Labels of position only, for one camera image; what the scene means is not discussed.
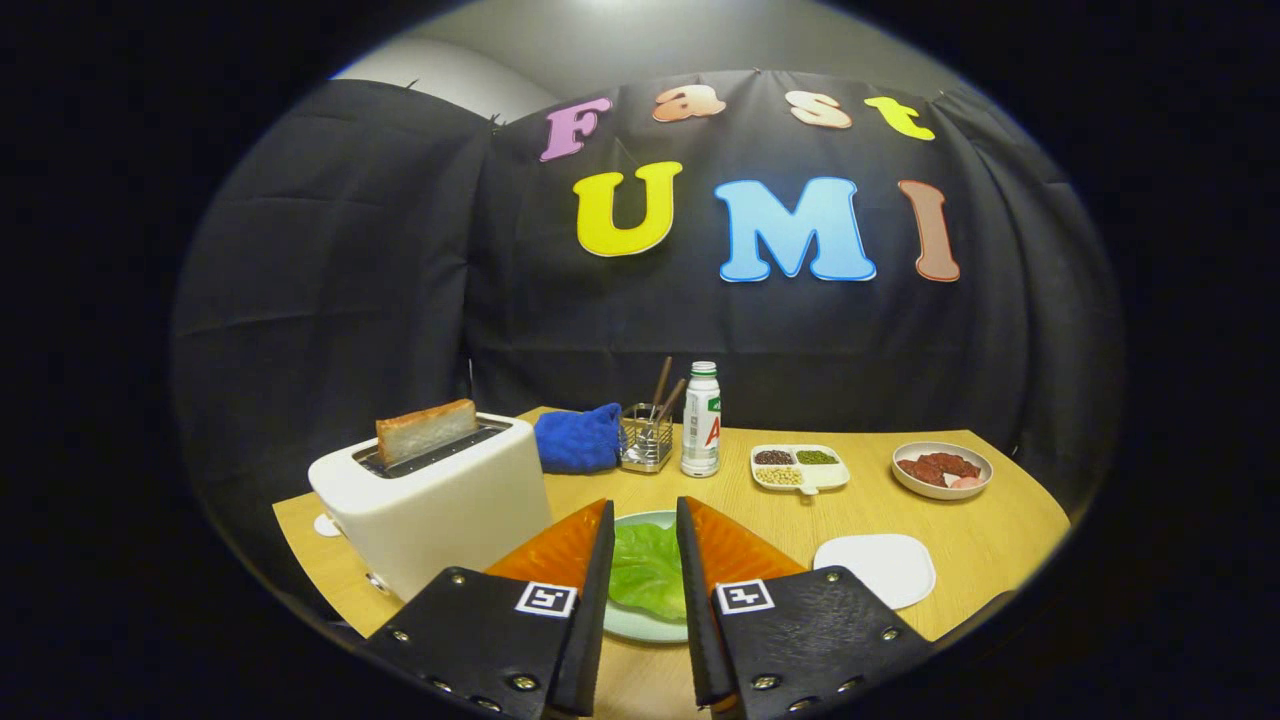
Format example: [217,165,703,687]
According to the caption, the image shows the black backdrop cloth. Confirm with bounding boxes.
[170,68,1126,601]

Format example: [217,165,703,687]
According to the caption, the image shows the round light green plate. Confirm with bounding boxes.
[603,510,691,644]

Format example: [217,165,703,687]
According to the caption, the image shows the blue fuzzy cloth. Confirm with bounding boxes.
[533,403,623,475]

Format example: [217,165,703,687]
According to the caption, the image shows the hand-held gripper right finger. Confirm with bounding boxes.
[676,496,936,719]

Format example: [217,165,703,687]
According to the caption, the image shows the green lettuce leaf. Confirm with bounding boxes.
[608,522,688,621]

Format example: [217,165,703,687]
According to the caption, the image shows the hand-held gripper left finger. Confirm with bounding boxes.
[358,498,616,719]

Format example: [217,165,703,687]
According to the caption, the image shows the round beige plate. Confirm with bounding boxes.
[892,441,995,501]

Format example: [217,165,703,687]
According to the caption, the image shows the wire mesh utensil holder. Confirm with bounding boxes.
[619,402,675,474]

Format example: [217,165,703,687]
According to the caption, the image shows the white bottle with green cap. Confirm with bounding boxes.
[681,361,722,479]

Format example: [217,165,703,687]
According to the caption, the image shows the toasted bread slice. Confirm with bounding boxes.
[375,399,480,468]

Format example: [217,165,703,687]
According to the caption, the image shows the white divided dish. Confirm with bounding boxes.
[750,444,851,496]

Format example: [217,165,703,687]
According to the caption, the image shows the white square plate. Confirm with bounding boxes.
[813,533,938,611]

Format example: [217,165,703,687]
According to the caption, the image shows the white toaster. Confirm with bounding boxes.
[308,412,553,603]

